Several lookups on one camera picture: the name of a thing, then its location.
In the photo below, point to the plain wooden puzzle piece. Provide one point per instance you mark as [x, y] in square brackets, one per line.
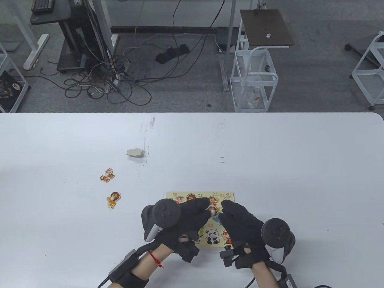
[134, 153]

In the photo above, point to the fox puzzle piece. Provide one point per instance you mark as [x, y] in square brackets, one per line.
[227, 237]

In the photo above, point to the wooden animal puzzle frame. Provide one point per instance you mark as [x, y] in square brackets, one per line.
[183, 194]

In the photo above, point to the tiger puzzle piece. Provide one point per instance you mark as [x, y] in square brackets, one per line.
[107, 175]

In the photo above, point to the dark patterned bag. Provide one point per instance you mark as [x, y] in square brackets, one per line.
[7, 93]

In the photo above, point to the person's left forearm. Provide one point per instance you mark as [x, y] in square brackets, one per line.
[147, 267]

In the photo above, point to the black chair leg with caster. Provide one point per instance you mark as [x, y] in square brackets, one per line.
[348, 46]

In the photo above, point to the person's right hand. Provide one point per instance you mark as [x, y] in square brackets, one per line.
[240, 225]

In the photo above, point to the black power strip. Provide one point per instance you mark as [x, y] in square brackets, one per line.
[171, 54]

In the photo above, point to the white power strip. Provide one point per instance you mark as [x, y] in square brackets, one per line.
[111, 84]

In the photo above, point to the clear spray bottle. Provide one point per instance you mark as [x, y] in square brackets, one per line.
[255, 97]

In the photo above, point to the dark brown board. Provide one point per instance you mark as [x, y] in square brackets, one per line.
[264, 24]

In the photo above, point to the white desk leg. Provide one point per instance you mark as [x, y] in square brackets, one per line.
[37, 49]
[231, 24]
[102, 18]

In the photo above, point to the panda puzzle piece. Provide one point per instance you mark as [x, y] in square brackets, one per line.
[212, 237]

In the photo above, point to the person's left hand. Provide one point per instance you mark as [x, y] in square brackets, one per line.
[192, 219]

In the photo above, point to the black keyboard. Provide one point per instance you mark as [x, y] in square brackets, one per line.
[42, 5]

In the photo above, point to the black grey hand controller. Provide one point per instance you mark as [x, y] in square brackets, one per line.
[163, 213]
[276, 232]

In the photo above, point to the monkey puzzle piece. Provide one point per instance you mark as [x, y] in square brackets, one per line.
[213, 210]

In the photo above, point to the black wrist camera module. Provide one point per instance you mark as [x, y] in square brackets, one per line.
[189, 253]
[228, 256]

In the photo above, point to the black rolling computer stand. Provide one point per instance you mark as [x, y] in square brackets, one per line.
[51, 13]

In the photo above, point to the lion puzzle piece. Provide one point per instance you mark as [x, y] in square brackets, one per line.
[113, 200]

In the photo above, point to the person's right forearm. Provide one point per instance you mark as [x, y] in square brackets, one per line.
[265, 276]

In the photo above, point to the white metal trolley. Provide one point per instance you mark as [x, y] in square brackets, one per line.
[26, 87]
[379, 36]
[240, 80]

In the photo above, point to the black forearm box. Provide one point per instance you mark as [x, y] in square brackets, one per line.
[288, 280]
[123, 267]

